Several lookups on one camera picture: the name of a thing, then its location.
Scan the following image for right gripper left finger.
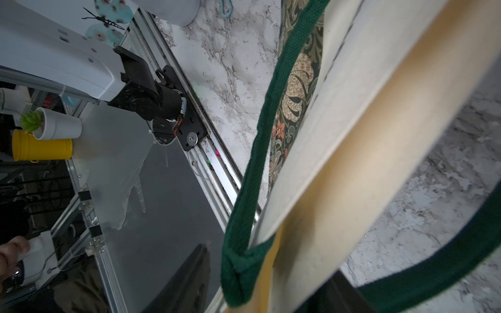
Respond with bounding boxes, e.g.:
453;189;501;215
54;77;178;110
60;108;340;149
143;244;210;313

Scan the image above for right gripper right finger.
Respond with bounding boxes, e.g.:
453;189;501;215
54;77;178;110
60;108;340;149
296;270;377;313

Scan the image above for cream bag green handles floral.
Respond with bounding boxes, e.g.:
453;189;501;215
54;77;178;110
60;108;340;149
220;1;500;312

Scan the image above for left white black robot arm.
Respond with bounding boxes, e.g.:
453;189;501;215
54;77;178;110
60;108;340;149
1;1;187;121

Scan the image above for person's hand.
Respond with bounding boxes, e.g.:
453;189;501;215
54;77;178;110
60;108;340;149
1;236;31;291

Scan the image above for yellow metal can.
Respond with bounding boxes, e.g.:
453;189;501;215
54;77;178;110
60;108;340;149
12;130;73;162

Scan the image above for small white succulent pot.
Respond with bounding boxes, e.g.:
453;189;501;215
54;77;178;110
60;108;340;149
20;108;83;140

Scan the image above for potted plant orange flowers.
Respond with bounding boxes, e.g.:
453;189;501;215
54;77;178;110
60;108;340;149
133;0;200;27

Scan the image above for aluminium front rail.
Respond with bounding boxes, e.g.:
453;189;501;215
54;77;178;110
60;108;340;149
134;10;243;230

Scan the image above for white teleoperation handle device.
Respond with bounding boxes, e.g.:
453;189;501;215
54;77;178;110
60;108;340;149
13;231;60;289

